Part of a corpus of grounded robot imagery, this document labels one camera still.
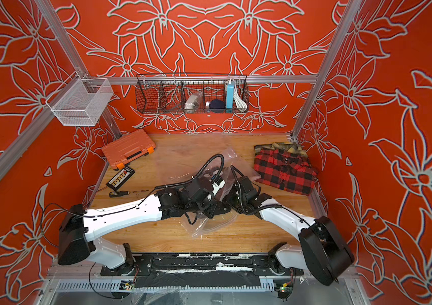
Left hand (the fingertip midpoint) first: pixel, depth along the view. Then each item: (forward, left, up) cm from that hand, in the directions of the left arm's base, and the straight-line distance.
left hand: (223, 203), depth 72 cm
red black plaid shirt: (+27, -32, -12) cm, 43 cm away
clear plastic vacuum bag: (+27, +1, -14) cm, 30 cm away
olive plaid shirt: (+45, -39, -14) cm, 61 cm away
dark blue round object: (+48, +5, +11) cm, 49 cm away
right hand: (+7, +1, -10) cm, 12 cm away
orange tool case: (+35, +56, -11) cm, 67 cm away
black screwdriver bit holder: (+15, +56, -15) cm, 60 cm away
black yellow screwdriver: (+9, +52, -15) cm, 55 cm away
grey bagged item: (+46, +17, +15) cm, 51 cm away
